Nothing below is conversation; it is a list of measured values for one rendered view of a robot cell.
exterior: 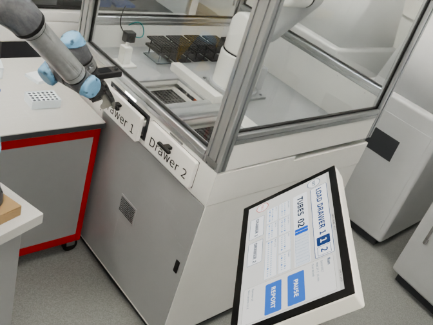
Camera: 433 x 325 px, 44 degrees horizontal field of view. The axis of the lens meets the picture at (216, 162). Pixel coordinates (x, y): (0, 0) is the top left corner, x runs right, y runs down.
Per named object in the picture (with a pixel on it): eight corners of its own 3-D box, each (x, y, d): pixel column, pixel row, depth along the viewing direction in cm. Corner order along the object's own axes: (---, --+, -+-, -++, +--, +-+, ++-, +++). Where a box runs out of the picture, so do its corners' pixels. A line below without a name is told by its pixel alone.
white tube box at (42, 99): (31, 109, 216) (32, 101, 214) (24, 99, 221) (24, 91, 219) (60, 107, 224) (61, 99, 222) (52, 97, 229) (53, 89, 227)
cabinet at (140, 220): (156, 354, 227) (206, 209, 186) (49, 207, 285) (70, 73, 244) (299, 284, 290) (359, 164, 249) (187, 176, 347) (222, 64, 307)
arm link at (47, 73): (54, 78, 171) (78, 57, 175) (31, 65, 175) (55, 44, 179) (63, 95, 177) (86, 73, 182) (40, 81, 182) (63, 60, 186)
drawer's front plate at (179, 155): (187, 188, 190) (195, 163, 185) (144, 145, 207) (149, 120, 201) (191, 187, 192) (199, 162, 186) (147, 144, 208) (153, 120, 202)
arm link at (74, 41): (52, 40, 179) (69, 25, 182) (66, 64, 187) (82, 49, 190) (67, 48, 175) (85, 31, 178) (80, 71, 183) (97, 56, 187)
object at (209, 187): (205, 206, 187) (216, 173, 180) (71, 73, 244) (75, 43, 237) (357, 163, 250) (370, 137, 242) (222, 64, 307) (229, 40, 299)
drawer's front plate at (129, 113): (135, 142, 206) (140, 118, 201) (98, 105, 223) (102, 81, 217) (138, 142, 208) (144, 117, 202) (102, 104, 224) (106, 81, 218)
